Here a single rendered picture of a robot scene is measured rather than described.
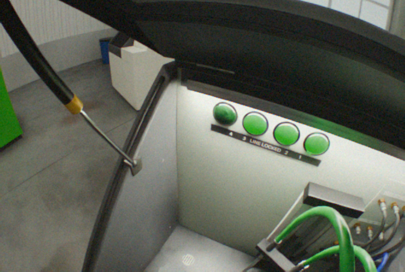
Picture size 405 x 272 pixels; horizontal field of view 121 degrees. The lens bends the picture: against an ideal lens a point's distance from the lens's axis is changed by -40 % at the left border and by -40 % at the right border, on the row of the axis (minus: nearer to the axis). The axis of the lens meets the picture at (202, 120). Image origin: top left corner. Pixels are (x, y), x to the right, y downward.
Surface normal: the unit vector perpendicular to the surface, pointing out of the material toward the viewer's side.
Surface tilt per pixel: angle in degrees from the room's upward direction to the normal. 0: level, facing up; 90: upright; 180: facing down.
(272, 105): 90
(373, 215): 90
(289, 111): 90
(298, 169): 90
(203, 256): 0
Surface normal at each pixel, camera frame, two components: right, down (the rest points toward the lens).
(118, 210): 0.89, 0.30
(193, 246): 0.07, -0.84
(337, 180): -0.45, 0.45
